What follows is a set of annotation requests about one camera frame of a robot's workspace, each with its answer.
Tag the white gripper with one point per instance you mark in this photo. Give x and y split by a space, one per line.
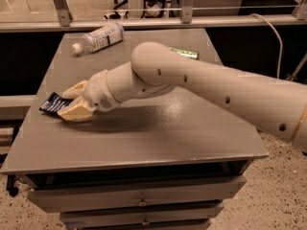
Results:
97 91

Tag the blue rxbar blueberry wrapper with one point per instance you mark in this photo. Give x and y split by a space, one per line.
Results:
54 103

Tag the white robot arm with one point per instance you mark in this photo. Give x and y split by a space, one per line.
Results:
278 107

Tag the clear plastic bottle white cap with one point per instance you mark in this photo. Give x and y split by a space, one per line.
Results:
99 39

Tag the black caster wheel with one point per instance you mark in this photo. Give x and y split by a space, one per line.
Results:
11 188

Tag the top grey drawer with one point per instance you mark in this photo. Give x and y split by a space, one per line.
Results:
137 194

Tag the grey drawer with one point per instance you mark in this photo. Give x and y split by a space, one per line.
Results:
137 194
142 215

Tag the grey drawer cabinet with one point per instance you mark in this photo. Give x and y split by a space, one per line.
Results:
177 136

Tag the green soda can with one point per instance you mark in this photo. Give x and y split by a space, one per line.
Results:
186 53

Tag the metal railing frame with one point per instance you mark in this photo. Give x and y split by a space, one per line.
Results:
83 15

